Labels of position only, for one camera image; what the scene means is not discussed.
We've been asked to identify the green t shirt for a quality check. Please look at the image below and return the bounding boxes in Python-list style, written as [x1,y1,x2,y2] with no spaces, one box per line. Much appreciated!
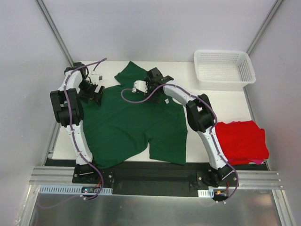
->
[82,62,188,168]

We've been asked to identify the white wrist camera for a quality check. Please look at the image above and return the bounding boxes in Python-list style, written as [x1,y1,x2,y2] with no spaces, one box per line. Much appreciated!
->
[132,80,148,93]
[89,73,103,85]

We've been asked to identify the right white cable duct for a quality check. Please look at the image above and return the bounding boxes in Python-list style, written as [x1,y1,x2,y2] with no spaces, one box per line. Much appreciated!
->
[198,189,214,198]

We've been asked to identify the left white cable duct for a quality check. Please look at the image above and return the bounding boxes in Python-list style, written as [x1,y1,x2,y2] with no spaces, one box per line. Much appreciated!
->
[40,185,113,195]

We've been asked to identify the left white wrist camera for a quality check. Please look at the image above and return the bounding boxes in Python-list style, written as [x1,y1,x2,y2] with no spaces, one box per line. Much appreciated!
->
[89,73,103,85]

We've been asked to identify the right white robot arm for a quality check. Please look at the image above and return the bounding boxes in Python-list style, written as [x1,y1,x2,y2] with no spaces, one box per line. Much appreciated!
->
[145,67,234,187]

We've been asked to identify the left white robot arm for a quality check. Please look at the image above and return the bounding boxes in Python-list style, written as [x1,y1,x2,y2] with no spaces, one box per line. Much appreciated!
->
[50,62,105,183]

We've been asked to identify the white cable duct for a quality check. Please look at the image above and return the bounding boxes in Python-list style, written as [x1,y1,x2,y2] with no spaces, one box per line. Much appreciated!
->
[198,189,214,198]
[40,185,113,195]

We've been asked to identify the red folded t shirt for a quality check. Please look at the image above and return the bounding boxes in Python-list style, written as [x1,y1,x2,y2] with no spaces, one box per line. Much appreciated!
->
[215,121,269,165]

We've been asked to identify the aluminium frame rail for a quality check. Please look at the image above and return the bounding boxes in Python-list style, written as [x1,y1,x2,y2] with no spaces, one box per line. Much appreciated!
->
[29,166,285,190]

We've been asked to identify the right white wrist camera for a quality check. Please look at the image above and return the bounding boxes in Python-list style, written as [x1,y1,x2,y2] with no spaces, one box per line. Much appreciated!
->
[132,80,148,93]

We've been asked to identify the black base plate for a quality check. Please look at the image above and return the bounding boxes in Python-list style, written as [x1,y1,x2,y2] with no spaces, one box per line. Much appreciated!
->
[72,160,239,196]

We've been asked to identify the pink folded t shirt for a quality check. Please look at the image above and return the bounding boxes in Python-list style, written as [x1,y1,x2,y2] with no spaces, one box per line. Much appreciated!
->
[249,159,264,165]

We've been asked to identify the white plastic basket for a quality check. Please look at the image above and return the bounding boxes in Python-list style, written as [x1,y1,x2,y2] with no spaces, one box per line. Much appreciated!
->
[194,50,256,91]

